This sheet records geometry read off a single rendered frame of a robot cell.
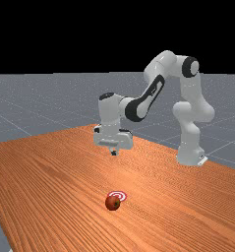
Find red apple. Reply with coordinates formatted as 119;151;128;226
104;195;122;212

